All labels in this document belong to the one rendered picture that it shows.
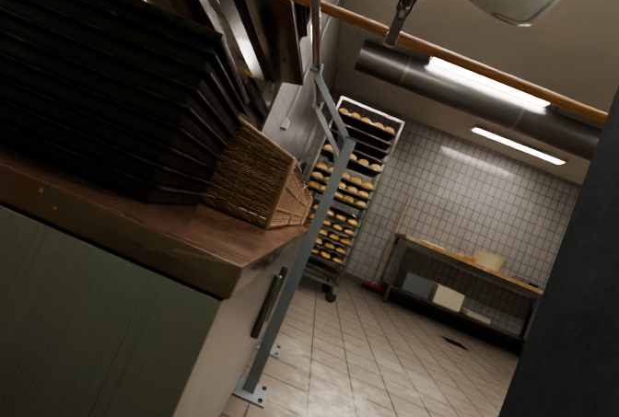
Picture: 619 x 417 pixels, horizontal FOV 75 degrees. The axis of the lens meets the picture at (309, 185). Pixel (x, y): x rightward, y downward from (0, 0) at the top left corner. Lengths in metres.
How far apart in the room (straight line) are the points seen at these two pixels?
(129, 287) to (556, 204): 6.77
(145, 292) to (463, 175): 6.19
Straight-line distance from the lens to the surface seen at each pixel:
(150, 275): 0.36
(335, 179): 1.43
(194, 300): 0.35
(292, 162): 0.80
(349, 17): 1.21
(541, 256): 6.85
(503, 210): 6.61
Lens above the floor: 0.64
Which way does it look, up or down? 4 degrees up
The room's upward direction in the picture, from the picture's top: 23 degrees clockwise
